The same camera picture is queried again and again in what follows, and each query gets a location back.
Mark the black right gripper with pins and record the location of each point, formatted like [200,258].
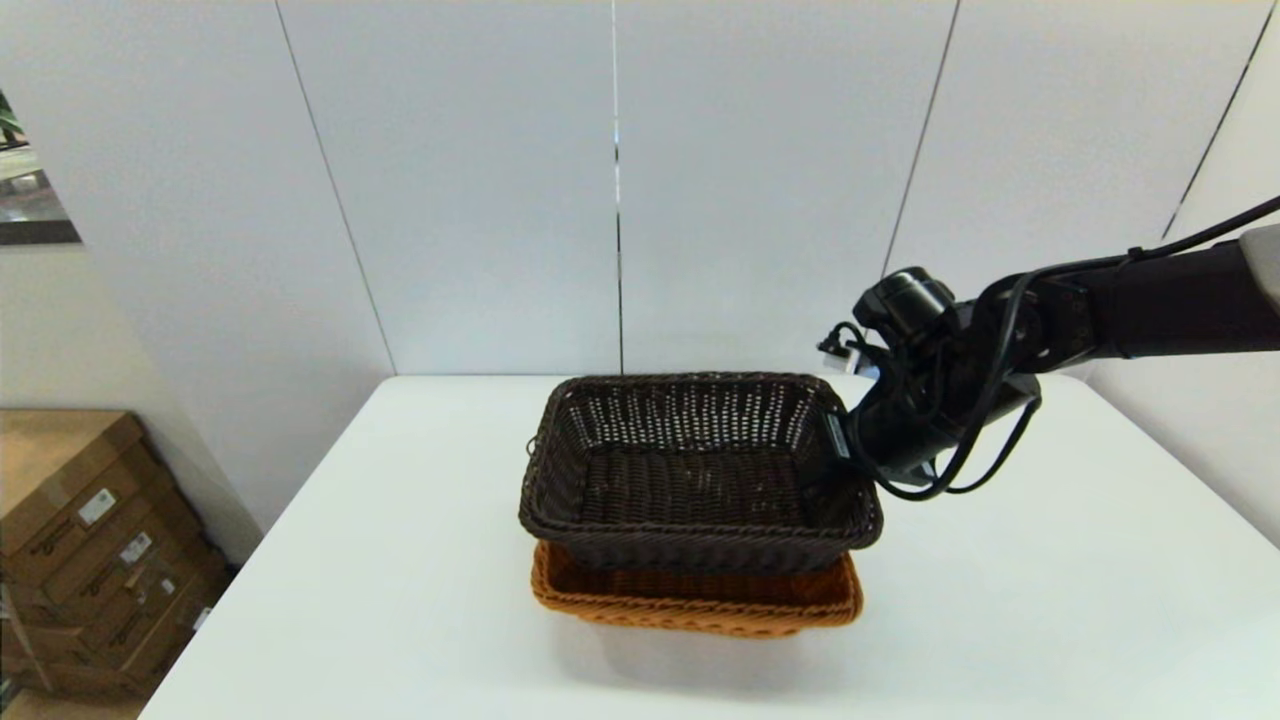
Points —
[920,425]

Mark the dark brown wicker basket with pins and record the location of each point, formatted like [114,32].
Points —
[700,480]

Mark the orange wicker basket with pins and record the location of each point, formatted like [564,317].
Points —
[700,605]

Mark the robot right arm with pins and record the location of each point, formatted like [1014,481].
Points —
[1180,305]

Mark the brown cardboard box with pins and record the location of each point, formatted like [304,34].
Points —
[60,465]
[110,555]
[150,650]
[120,600]

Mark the grey background counter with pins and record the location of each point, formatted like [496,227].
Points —
[35,210]

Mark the green potted plant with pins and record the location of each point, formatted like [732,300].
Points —
[10,120]

